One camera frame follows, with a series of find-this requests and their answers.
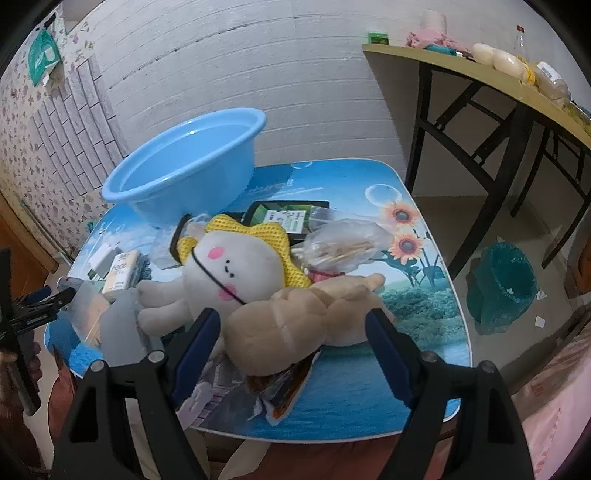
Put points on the clear packet beige food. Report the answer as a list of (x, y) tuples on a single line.
[(551, 83)]

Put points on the pink cloth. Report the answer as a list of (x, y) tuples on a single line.
[(429, 38)]

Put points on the teal plastic item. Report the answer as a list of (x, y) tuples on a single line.
[(441, 48)]

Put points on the wooden table black legs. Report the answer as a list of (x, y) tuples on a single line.
[(406, 53)]

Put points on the pink blanket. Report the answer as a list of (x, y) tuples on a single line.
[(561, 415)]

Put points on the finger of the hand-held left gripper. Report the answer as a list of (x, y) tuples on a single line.
[(60, 300), (41, 293)]

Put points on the beige plush toy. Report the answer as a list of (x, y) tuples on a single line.
[(286, 323)]

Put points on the white plush toy yellow hood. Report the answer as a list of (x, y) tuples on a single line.
[(231, 267)]

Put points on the blue plastic basin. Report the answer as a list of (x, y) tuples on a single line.
[(184, 170)]

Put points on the clear bag of wooden sticks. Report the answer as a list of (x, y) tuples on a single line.
[(341, 244)]

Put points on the bagged pale bun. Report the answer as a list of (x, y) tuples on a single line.
[(485, 53), (510, 64)]

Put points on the white tissue pack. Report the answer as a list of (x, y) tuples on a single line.
[(121, 272)]

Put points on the clear plastic box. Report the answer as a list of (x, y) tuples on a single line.
[(87, 314)]

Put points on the bag of yellow fruit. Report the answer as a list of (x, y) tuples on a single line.
[(530, 71)]

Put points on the clear glass bottle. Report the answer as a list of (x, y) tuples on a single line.
[(519, 44)]

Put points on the toilet paper roll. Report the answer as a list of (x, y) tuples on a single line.
[(435, 19)]

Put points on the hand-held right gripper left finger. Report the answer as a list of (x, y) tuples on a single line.
[(198, 353)]

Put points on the green plastic bag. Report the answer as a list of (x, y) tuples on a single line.
[(44, 55)]

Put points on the small green box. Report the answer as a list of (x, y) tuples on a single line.
[(378, 38)]

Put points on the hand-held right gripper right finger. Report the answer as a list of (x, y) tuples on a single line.
[(388, 357)]

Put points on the white charger adapter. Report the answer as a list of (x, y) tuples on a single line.
[(102, 258)]

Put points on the green lined trash bin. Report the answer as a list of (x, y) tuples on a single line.
[(501, 286)]

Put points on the clear plastic bag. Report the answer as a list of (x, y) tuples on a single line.
[(164, 249)]

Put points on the orange snack packet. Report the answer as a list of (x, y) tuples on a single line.
[(281, 392)]

